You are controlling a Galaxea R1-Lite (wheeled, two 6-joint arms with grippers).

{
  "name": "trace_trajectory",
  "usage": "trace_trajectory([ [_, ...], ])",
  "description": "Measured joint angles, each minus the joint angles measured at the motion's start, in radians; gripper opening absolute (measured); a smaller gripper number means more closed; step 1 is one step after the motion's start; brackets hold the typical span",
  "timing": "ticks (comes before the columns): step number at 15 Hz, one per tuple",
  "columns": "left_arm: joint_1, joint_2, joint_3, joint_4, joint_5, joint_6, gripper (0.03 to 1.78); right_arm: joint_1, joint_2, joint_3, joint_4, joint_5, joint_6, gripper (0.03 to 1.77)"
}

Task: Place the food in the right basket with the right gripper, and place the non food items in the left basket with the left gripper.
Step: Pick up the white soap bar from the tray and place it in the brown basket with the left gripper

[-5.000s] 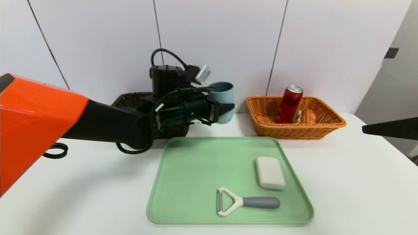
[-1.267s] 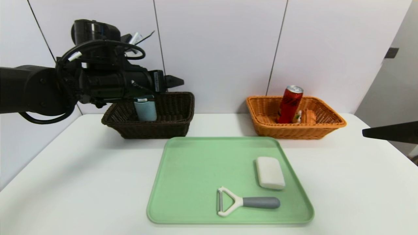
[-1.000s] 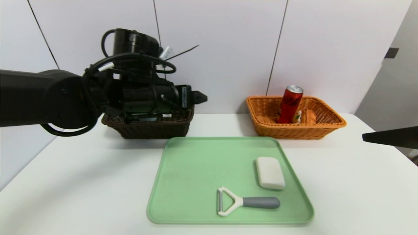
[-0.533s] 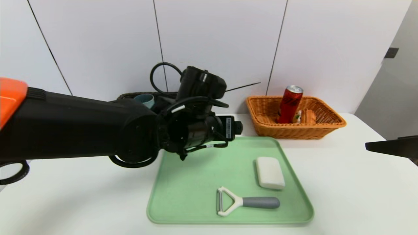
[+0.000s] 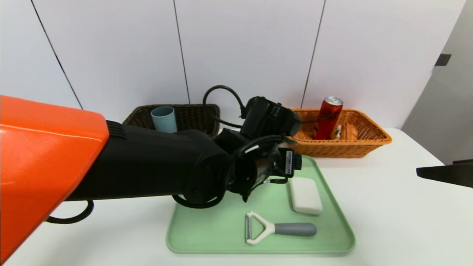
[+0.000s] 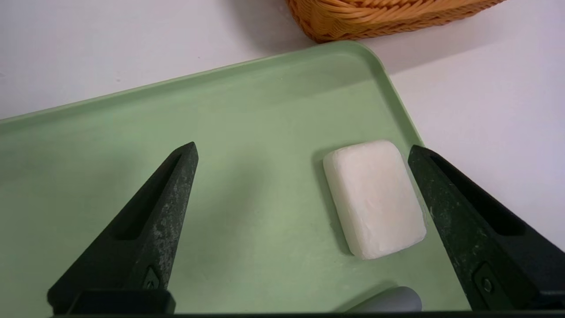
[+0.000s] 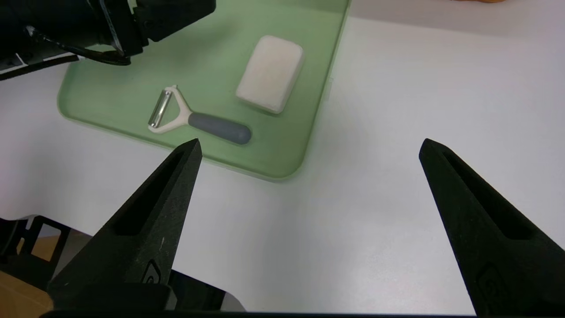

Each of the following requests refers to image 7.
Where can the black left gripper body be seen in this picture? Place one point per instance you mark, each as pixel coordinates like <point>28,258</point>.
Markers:
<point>119,22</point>

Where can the white soap bar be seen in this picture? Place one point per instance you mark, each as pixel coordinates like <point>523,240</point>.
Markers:
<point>270,73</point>

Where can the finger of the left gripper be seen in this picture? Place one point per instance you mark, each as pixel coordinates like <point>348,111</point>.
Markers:
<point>176,15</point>

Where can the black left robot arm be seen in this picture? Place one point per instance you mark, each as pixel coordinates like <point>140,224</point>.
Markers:
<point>44,17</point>

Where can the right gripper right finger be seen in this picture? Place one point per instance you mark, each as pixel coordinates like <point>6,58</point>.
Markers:
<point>499,265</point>

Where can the light green plastic tray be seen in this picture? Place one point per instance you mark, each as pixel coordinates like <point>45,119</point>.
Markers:
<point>212,66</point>

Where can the orange wicker basket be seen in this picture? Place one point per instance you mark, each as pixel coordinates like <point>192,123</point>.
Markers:
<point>481,1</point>

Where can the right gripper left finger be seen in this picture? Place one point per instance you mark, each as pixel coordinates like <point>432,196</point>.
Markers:
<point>132,256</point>

